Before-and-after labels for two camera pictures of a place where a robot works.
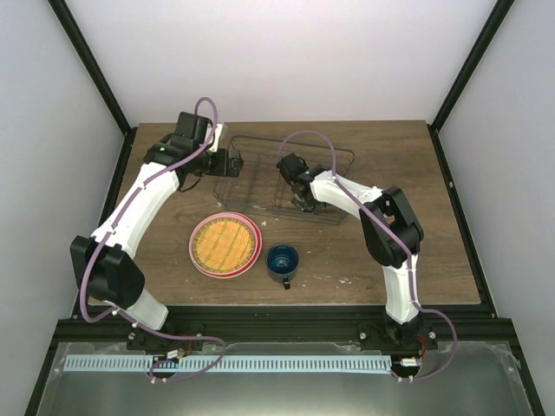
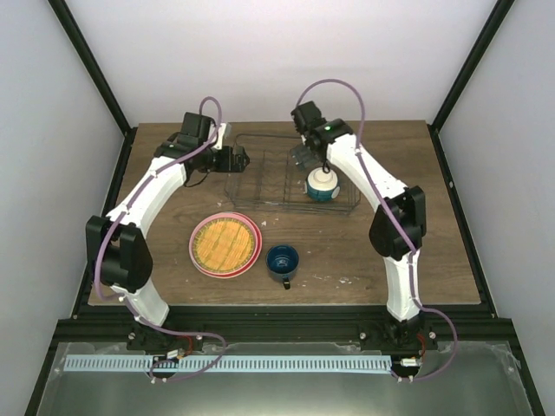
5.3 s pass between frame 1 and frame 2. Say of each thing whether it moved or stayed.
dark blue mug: stayed
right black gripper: moved
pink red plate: stayed
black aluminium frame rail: stayed
